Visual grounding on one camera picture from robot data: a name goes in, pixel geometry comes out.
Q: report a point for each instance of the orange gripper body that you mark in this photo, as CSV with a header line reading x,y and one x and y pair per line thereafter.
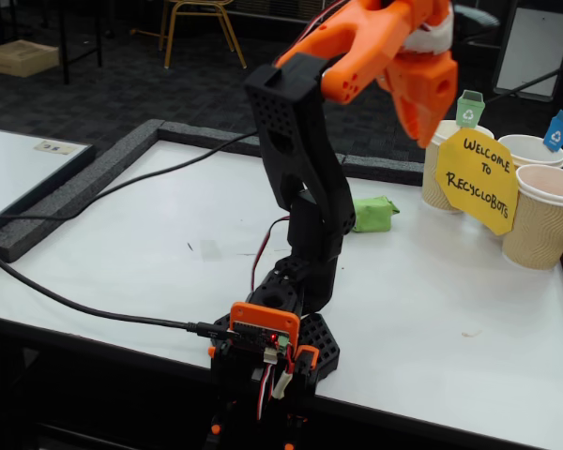
x,y
426,83

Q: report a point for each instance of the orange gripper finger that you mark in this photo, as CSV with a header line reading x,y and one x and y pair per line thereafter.
x,y
410,115
432,126

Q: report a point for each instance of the black and orange robot arm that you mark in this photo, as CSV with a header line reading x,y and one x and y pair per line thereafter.
x,y
300,154

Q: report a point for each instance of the green paper rubbish wad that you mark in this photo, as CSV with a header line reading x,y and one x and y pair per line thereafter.
x,y
375,213

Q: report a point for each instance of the green recycling bin label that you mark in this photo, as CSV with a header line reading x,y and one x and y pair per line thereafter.
x,y
469,112

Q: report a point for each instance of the beige ribbed paper cup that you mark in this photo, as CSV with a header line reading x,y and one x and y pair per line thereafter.
x,y
539,225
525,147
431,183

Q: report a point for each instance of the yellow handwritten welcome sign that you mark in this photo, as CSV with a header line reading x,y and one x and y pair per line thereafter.
x,y
478,187

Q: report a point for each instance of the white panel on black stand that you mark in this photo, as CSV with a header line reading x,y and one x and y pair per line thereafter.
x,y
535,47

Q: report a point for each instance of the blue recycling bin label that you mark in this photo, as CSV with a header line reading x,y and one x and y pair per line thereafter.
x,y
557,133

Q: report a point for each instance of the orange motor controller board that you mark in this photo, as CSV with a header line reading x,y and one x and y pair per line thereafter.
x,y
263,319

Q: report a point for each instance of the small paper tape label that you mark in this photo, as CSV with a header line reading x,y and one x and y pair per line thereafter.
x,y
54,147

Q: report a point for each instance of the brown cardboard box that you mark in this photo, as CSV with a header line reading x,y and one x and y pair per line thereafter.
x,y
21,58

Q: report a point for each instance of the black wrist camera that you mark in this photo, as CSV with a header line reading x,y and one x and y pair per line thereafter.
x,y
478,21

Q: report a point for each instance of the black metal table frame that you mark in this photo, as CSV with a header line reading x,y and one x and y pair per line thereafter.
x,y
65,56

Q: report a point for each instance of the white board black frame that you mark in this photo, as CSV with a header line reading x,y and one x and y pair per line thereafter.
x,y
9,173

